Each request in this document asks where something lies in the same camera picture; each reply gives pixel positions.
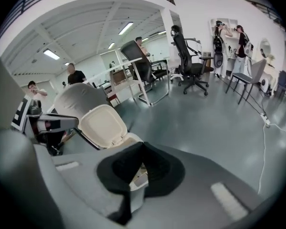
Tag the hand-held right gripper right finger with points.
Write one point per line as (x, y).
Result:
(193, 194)

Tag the white floor appliance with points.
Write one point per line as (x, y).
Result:
(265, 85)

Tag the white vanity table with mirror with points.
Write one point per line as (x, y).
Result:
(268, 56)

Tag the white power strip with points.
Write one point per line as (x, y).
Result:
(265, 120)

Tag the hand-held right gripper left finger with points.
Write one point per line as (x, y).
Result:
(74, 180)

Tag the blue seat chair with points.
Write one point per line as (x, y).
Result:
(255, 73)

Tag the black office chair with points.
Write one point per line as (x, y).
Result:
(184, 54)

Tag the purple chair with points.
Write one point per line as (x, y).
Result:
(282, 82)

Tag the grey shell chair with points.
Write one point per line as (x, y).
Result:
(78, 96)

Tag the black mesh cantilever chair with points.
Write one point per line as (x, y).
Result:
(137, 61)

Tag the cream pedal trash bin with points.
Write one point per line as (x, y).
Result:
(102, 125)

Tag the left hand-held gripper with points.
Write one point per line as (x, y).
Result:
(21, 113)

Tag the ceiling light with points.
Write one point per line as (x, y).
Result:
(51, 54)
(125, 28)

